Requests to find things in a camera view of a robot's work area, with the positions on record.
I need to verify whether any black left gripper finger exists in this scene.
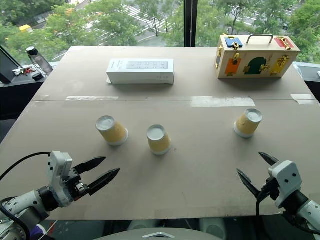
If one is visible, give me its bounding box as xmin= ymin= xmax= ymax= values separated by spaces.
xmin=73 ymin=156 xmax=107 ymax=175
xmin=86 ymin=167 xmax=121 ymax=197

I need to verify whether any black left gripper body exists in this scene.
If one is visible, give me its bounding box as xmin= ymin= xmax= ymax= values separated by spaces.
xmin=65 ymin=166 xmax=91 ymax=202

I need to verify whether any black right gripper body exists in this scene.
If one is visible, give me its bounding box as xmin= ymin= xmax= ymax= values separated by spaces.
xmin=260 ymin=174 xmax=281 ymax=202

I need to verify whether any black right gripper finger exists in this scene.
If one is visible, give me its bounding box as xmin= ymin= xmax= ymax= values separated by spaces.
xmin=258 ymin=151 xmax=280 ymax=166
xmin=236 ymin=168 xmax=264 ymax=200

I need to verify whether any yellow paper cup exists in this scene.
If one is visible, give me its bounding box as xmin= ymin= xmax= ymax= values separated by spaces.
xmin=95 ymin=115 xmax=129 ymax=147
xmin=233 ymin=108 xmax=264 ymax=139
xmin=146 ymin=124 xmax=173 ymax=156

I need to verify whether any long clear tape strip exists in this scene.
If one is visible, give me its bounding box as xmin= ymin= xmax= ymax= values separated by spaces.
xmin=65 ymin=95 xmax=120 ymax=102

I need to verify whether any short clear tape strip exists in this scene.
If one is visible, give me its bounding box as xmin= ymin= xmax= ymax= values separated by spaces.
xmin=290 ymin=93 xmax=316 ymax=106

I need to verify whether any wide clear tape strip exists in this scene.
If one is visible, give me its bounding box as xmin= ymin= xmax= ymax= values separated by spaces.
xmin=189 ymin=95 xmax=257 ymax=108

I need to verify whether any grey robot torso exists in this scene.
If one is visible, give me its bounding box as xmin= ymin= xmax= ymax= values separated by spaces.
xmin=94 ymin=226 xmax=226 ymax=240

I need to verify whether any black side table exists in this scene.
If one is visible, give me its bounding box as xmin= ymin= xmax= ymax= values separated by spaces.
xmin=0 ymin=61 xmax=61 ymax=121

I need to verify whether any small black round object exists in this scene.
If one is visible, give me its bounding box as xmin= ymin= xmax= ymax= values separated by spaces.
xmin=31 ymin=71 xmax=46 ymax=82

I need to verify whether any white cardboard box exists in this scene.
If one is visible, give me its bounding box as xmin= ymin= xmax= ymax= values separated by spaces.
xmin=105 ymin=58 xmax=175 ymax=86

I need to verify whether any clear bottle with black cap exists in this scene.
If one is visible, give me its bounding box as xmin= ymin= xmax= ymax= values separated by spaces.
xmin=25 ymin=46 xmax=54 ymax=76

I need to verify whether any dark monitor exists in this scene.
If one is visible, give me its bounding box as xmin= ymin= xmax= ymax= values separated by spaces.
xmin=0 ymin=44 xmax=23 ymax=85

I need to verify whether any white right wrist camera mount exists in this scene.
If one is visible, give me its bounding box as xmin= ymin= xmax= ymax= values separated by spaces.
xmin=267 ymin=160 xmax=300 ymax=209

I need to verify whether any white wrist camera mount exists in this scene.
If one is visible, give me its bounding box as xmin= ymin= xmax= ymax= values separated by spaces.
xmin=267 ymin=160 xmax=300 ymax=209
xmin=45 ymin=150 xmax=75 ymax=208

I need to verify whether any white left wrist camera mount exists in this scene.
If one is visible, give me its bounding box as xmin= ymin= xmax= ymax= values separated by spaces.
xmin=45 ymin=150 xmax=75 ymax=208

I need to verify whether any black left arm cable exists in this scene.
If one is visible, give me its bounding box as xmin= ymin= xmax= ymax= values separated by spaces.
xmin=0 ymin=151 xmax=52 ymax=185

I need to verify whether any wooden latch box with handle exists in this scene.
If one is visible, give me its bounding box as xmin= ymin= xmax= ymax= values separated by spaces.
xmin=214 ymin=33 xmax=301 ymax=81

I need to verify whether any black window frame post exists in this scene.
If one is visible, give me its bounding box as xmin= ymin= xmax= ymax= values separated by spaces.
xmin=183 ymin=0 xmax=199 ymax=48

